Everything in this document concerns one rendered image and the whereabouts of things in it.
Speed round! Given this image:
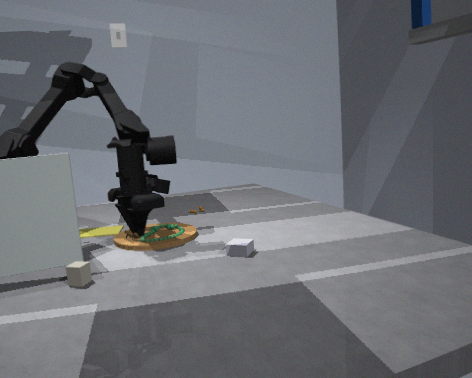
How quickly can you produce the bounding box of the small beige cube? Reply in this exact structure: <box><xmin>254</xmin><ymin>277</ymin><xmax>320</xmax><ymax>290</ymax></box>
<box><xmin>66</xmin><ymin>262</ymin><xmax>92</xmax><ymax>287</ymax></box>

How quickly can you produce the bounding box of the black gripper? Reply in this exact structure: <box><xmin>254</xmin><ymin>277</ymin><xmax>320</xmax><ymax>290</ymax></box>
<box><xmin>107</xmin><ymin>166</ymin><xmax>164</xmax><ymax>237</ymax></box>

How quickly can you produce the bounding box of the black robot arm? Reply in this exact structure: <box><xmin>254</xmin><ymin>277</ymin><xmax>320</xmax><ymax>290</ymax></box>
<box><xmin>0</xmin><ymin>62</ymin><xmax>177</xmax><ymax>194</ymax></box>

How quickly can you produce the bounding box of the round wooden bead board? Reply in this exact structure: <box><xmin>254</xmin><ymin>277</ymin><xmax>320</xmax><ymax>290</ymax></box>
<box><xmin>113</xmin><ymin>223</ymin><xmax>197</xmax><ymax>251</ymax></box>

